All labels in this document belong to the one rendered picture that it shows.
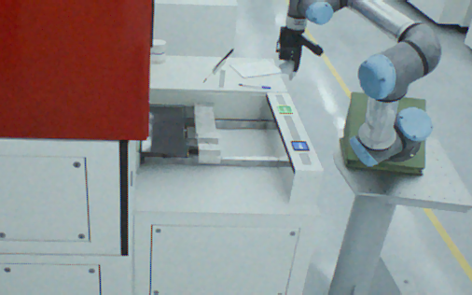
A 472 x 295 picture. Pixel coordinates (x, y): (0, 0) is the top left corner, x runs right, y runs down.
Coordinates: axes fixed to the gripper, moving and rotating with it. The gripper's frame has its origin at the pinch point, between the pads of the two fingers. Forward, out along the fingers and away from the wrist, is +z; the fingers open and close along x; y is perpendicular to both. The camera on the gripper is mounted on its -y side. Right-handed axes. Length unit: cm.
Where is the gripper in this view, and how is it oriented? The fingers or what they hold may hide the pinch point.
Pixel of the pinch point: (292, 77)
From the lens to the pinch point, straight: 202.2
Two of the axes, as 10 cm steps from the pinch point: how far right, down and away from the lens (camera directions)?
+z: -0.4, 8.7, 5.0
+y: -10.0, -0.3, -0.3
